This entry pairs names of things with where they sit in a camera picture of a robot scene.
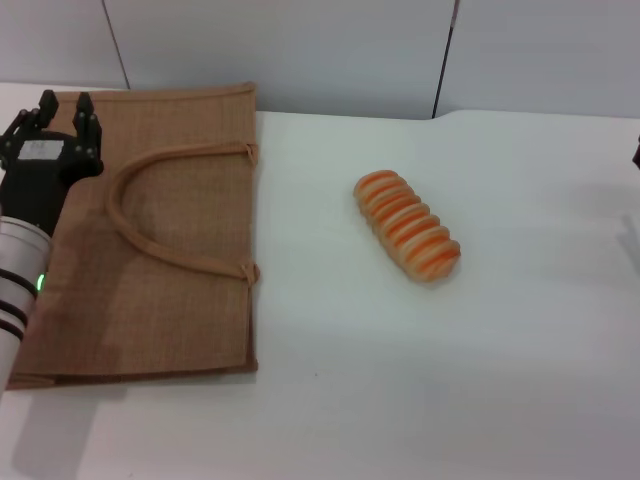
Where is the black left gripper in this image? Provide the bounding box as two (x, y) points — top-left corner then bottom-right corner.
(0, 89), (105, 236)

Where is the brown jute handbag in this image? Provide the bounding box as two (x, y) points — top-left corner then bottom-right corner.
(8, 82), (262, 391)

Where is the orange striped bread loaf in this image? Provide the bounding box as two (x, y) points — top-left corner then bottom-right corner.
(353, 169), (462, 285)

